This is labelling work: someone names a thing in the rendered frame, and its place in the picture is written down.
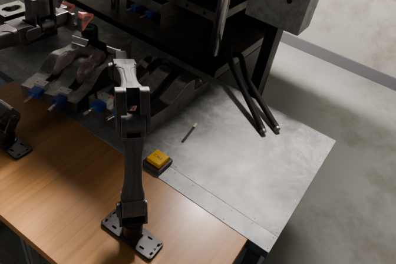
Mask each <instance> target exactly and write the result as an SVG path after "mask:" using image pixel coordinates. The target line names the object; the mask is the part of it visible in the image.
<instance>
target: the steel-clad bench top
mask: <svg viewBox="0 0 396 264"><path fill-rule="evenodd" d="M89 23H91V24H95V25H96V26H98V30H100V31H104V32H107V33H111V34H114V35H118V36H120V37H124V38H127V39H131V59H134V60H135V62H136V65H137V64H138V63H139V62H140V61H141V60H142V59H143V58H145V57H148V56H152V57H153V56H158V57H159V58H161V59H162V60H163V59H165V58H166V59H167V60H169V61H171V62H172V63H174V64H176V65H178V66H180V67H182V68H184V69H185V70H188V71H190V72H192V73H194V74H195V75H197V76H199V77H201V78H203V79H205V80H206V81H208V84H207V90H206V92H205V93H203V94H202V95H201V96H200V97H198V98H197V99H195V100H194V101H193V102H191V103H190V104H189V105H187V106H186V107H185V108H184V109H182V110H181V111H179V112H178V113H177V114H176V115H174V116H173V117H172V118H170V119H169V120H167V121H166V122H165V123H164V124H162V125H161V126H160V127H158V128H157V129H155V130H154V131H153V132H152V133H150V134H149V135H148V136H147V137H146V142H145V143H144V148H143V156H142V167H143V168H144V169H146V170H147V171H149V172H150V173H151V174H153V175H155V176H156V177H158V178H159V179H160V180H162V181H163V182H165V183H166V184H168V185H169V186H171V187H172V188H174V189H175V190H177V191H178V192H179V193H181V194H182V195H184V196H186V197H187V198H188V199H190V200H191V201H193V202H194V203H196V204H197V205H199V206H200V207H201V208H203V209H204V210H206V211H207V212H209V213H210V214H212V215H213V216H214V217H216V218H218V219H219V220H221V221H222V222H223V223H225V224H227V225H228V226H229V227H231V228H232V229H234V230H235V231H237V232H238V233H240V234H241V235H242V236H244V237H245V238H247V239H248V240H250V241H251V242H252V243H254V244H255V245H257V246H258V247H260V248H261V249H263V250H264V251H265V252H267V253H269V252H270V250H271V248H272V247H273V245H274V244H275V242H276V240H277V238H278V237H279V235H280V233H281V232H282V230H283V228H284V227H285V225H286V224H287V222H288V220H289V218H290V217H291V215H292V213H293V212H294V210H295V209H296V207H297V205H298V203H299V202H300V200H301V198H302V197H303V195H304V194H305V192H306V190H307V188H308V187H309V185H310V183H311V182H312V180H313V179H314V177H315V175H316V174H317V172H318V170H319V168H320V167H321V165H322V163H323V162H324V160H325V159H326V157H327V155H328V153H329V152H330V150H331V148H332V147H333V145H334V144H335V142H336V141H335V140H333V139H331V138H330V137H328V136H326V135H324V134H322V133H320V132H318V131H316V130H314V129H312V128H310V127H308V126H306V125H304V124H302V123H300V122H298V121H297V120H295V119H293V118H291V117H289V116H287V115H285V114H283V113H281V112H280V111H278V110H276V109H274V108H272V107H270V106H268V105H267V107H268V108H269V109H270V111H271V113H272V115H273V116H274V118H275V120H276V121H277V123H278V124H279V126H280V130H279V131H277V132H275V131H274V129H273V127H272V126H271V124H270V122H269V121H268V119H267V118H266V116H265V114H264V112H263V111H262V109H261V107H260V105H259V104H258V102H257V101H256V99H254V98H252V97H251V99H252V101H253V103H254V105H255V107H256V109H257V111H258V113H259V115H260V117H261V119H262V122H263V124H264V126H265V128H266V130H267V132H266V133H265V134H261V133H260V131H259V129H258V127H257V125H256V123H255V121H254V119H253V117H252V114H251V112H250V110H249V108H248V105H247V104H246V101H245V99H244V98H243V95H242V93H241V91H239V90H237V89H235V88H233V87H231V86H229V85H227V84H225V83H223V82H221V81H219V80H217V79H215V78H214V77H212V76H210V75H208V74H206V73H204V72H202V71H200V70H198V69H197V68H195V67H192V66H191V65H189V64H186V63H185V62H183V61H181V60H179V59H177V58H175V57H173V56H171V55H169V54H167V53H165V52H164V51H162V50H160V49H158V48H156V47H154V46H152V45H150V44H148V43H146V42H144V41H142V40H140V39H138V38H136V37H134V36H132V35H131V34H129V33H127V32H125V31H123V30H121V29H119V28H117V27H115V26H114V25H111V24H109V23H108V22H105V21H103V20H102V19H99V18H98V17H96V16H94V17H93V18H92V20H91V21H90V22H89ZM57 31H58V34H56V35H53V36H51V37H48V38H45V39H42V40H40V41H37V42H34V43H32V44H29V45H26V46H24V45H23V46H20V45H17V46H16V47H8V48H4V49H1V50H0V71H2V72H3V73H4V74H6V75H7V76H9V77H11V78H12V79H13V80H15V81H16V82H18V83H20V84H22V83H24V82H25V81H26V80H27V79H29V78H30V77H32V76H33V75H34V74H35V73H37V72H38V71H39V69H40V68H41V67H42V65H43V63H44V61H45V60H46V58H47V56H49V55H50V53H52V52H53V51H55V50H58V49H61V48H64V47H66V46H67V45H69V44H70V43H71V41H72V34H74V33H75V32H77V30H76V31H71V30H69V29H67V28H65V27H61V28H57ZM55 108H56V109H57V110H59V111H60V112H62V113H64V114H65V115H66V116H68V117H69V118H71V119H72V120H74V121H75V122H77V123H78V124H80V125H81V126H83V127H84V128H86V129H87V130H88V131H90V132H92V133H93V134H95V135H96V136H97V137H99V138H100V139H102V140H103V141H105V142H106V143H108V144H109V145H110V146H112V147H114V148H115V149H116V150H118V151H119V152H121V153H123V154H124V148H123V144H122V142H121V136H120V134H116V131H115V130H113V129H112V128H111V127H109V126H108V125H106V124H104V123H103V122H102V121H100V120H98V119H97V118H95V117H94V116H92V115H91V114H90V113H88V114H86V115H83V113H84V112H86V111H88V110H89V103H88V104H87V105H86V106H85V107H84V108H83V109H82V110H81V111H80V112H79V113H78V114H76V113H72V112H70V111H67V110H64V109H62V108H58V107H55ZM195 123H197V126H196V127H195V128H194V129H193V131H192V132H191V133H190V135H189V136H188V137H187V138H186V140H185V141H184V143H182V142H181V141H182V140H183V139H184V137H185V136H186V135H187V133H188V132H189V131H190V130H191V128H192V127H193V126H194V124H195ZM156 149H158V150H160V151H161V152H163V153H164V154H166V155H167V156H169V157H170V158H171V159H172V160H173V161H172V164H171V165H169V166H168V168H166V169H165V170H164V171H163V172H162V173H160V174H159V175H158V174H157V173H155V172H154V171H152V170H150V169H149V168H148V167H146V166H145V165H143V160H144V159H145V158H146V157H148V156H149V155H150V154H151V153H152V152H154V151H155V150H156Z"/></svg>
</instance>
